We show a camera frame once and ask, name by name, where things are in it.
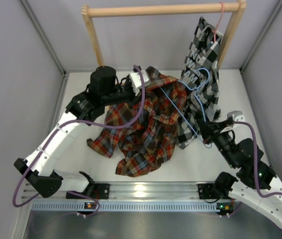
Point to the red brown plaid shirt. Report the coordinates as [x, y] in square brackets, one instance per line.
[151, 140]

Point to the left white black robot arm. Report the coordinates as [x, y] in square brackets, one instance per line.
[104, 89]

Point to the light blue plastic hanger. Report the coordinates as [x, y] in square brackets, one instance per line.
[198, 104]

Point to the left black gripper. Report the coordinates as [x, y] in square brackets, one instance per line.
[134, 98]

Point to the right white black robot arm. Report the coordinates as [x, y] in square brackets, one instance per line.
[255, 184]

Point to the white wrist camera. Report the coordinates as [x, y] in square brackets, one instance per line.
[136, 80]
[233, 117]

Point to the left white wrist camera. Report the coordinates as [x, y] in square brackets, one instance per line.
[136, 80]

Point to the pink plastic hanger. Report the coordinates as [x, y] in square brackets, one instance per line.
[219, 21]

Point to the aluminium mounting rail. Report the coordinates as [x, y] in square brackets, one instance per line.
[166, 197]

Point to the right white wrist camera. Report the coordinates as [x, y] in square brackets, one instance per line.
[233, 117]

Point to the wooden clothes rack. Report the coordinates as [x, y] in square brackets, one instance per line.
[157, 35]

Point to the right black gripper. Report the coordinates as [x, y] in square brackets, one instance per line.
[209, 131]

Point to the black white checkered shirt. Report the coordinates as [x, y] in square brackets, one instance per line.
[201, 77]

